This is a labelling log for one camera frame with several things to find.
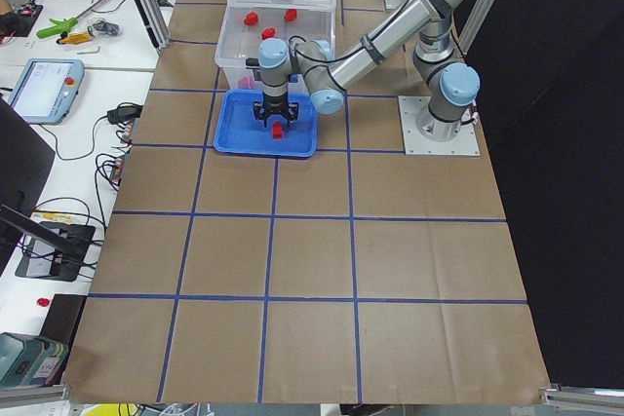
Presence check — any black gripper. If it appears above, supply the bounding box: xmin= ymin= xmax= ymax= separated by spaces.
xmin=253 ymin=93 xmax=299 ymax=132

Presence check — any red block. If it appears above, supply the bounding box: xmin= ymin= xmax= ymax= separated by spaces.
xmin=237 ymin=75 xmax=255 ymax=90
xmin=271 ymin=121 xmax=284 ymax=139
xmin=244 ymin=12 xmax=259 ymax=26
xmin=284 ymin=9 xmax=297 ymax=22
xmin=261 ymin=27 xmax=277 ymax=40

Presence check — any blue plastic tray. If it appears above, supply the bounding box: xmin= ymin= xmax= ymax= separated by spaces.
xmin=214 ymin=90 xmax=318 ymax=158

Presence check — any clear plastic storage box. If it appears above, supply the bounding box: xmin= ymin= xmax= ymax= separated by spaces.
xmin=214 ymin=7 xmax=335 ymax=90

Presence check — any teach pendant tablet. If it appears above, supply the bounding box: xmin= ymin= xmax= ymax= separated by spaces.
xmin=9 ymin=58 xmax=85 ymax=125

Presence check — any green handled tool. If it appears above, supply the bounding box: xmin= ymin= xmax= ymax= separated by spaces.
xmin=36 ymin=18 xmax=78 ymax=39

